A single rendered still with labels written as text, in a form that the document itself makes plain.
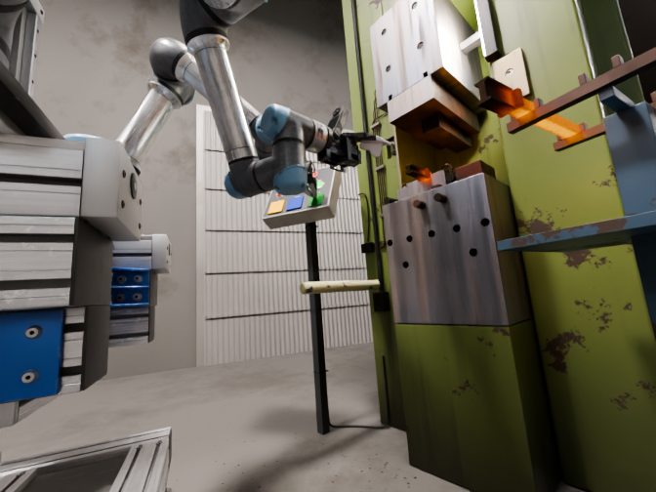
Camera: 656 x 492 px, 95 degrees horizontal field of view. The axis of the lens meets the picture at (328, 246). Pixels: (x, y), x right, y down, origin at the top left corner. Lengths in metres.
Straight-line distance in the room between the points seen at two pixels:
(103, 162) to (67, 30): 4.14
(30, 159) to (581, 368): 1.24
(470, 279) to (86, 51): 4.14
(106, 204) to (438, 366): 0.97
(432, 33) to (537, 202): 0.72
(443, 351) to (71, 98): 3.90
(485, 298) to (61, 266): 0.93
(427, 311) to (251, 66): 3.88
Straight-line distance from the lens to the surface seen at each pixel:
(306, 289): 1.11
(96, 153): 0.42
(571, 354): 1.17
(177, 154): 3.72
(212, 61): 0.82
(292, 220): 1.39
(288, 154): 0.68
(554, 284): 1.15
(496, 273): 0.98
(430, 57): 1.37
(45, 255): 0.40
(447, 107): 1.37
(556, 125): 0.88
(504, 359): 1.00
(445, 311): 1.05
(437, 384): 1.11
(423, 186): 1.18
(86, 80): 4.19
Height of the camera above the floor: 0.59
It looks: 9 degrees up
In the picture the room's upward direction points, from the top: 4 degrees counter-clockwise
